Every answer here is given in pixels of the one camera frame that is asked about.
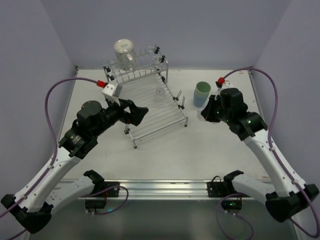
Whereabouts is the black controller box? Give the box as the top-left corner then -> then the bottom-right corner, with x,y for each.
220,200 -> 243,212
84,198 -> 107,212

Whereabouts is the light blue cup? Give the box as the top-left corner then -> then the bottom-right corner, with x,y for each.
193,93 -> 208,108

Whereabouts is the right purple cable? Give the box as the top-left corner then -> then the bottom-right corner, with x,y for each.
216,66 -> 320,238

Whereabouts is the silver wire dish rack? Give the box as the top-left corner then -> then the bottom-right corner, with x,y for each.
103,45 -> 189,148

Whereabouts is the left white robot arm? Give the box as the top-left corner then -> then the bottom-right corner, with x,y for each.
0,99 -> 149,234

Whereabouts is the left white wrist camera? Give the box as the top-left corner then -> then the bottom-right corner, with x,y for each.
101,82 -> 122,106

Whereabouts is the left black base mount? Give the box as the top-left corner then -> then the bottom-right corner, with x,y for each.
85,181 -> 120,198

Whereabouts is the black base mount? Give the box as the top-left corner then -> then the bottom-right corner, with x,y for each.
206,175 -> 236,198
85,181 -> 120,198

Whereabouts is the left black controller box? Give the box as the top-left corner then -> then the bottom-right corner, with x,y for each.
84,198 -> 107,212

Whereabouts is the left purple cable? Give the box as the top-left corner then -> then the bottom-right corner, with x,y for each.
0,77 -> 129,238

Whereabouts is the aluminium mounting rail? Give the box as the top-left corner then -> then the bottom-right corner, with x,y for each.
32,177 -> 295,201

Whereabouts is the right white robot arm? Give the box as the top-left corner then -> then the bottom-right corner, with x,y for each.
200,87 -> 320,223

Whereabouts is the green cup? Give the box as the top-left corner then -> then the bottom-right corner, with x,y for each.
194,81 -> 211,99

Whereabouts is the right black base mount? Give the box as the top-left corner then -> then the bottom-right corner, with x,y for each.
206,175 -> 236,198

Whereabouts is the purple cable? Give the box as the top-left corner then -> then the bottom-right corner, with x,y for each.
216,66 -> 320,238
0,77 -> 129,238

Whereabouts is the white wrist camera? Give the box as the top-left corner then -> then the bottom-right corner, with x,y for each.
101,82 -> 122,106
215,77 -> 234,91

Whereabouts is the large glass mug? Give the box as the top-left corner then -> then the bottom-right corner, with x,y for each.
113,38 -> 137,72

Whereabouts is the small clear glass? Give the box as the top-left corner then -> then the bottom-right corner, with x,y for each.
155,87 -> 166,101

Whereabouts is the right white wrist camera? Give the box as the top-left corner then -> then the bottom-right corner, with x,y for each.
215,77 -> 234,91

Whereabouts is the right black controller box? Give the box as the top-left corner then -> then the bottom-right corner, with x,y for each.
220,200 -> 243,212

